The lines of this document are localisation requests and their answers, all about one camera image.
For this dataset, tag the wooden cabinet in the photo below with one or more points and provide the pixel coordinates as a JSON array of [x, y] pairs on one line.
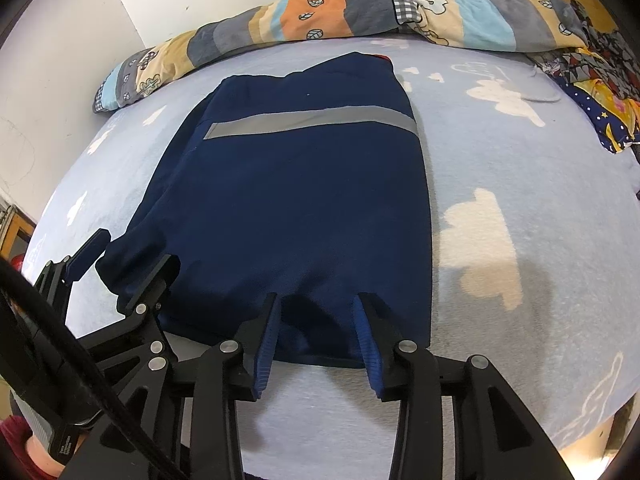
[[17, 230]]

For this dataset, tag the navy star print pillow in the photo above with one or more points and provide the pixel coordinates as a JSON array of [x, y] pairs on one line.
[[607, 120]]

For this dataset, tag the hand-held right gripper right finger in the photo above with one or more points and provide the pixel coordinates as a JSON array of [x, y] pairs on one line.
[[367, 352]]

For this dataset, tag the yellow printed cloth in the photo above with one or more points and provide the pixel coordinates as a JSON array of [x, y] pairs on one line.
[[607, 95]]

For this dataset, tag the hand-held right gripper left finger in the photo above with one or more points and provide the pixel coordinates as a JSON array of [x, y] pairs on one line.
[[264, 355]]

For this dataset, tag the navy blue work jacket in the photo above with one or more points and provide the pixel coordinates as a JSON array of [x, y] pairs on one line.
[[300, 200]]

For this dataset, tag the person's left forearm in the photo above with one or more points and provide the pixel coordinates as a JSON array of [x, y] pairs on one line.
[[15, 452]]

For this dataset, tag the grey red patterned cloth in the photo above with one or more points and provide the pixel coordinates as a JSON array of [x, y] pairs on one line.
[[600, 50]]

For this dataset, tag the rolled patchwork quilt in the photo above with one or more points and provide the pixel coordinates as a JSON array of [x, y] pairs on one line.
[[325, 12]]

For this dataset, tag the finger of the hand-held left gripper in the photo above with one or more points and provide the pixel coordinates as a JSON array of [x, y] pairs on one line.
[[150, 285], [90, 260]]

